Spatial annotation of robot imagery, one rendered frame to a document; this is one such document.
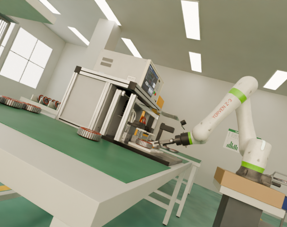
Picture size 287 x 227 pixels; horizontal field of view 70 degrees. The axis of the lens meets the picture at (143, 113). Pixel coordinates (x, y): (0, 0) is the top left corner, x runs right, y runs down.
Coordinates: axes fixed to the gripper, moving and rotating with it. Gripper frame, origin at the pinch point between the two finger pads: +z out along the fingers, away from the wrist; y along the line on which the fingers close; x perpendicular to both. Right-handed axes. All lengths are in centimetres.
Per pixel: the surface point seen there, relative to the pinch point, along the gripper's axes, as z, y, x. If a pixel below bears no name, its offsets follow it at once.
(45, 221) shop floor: 87, -14, -44
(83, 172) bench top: -11, -113, -14
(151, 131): 0.0, -3.4, 9.6
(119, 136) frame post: 8.6, -44.6, 3.2
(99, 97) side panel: 18, -46, 28
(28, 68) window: 517, 397, 385
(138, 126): 1.6, -27.7, 10.2
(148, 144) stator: -2.9, -28.1, -2.3
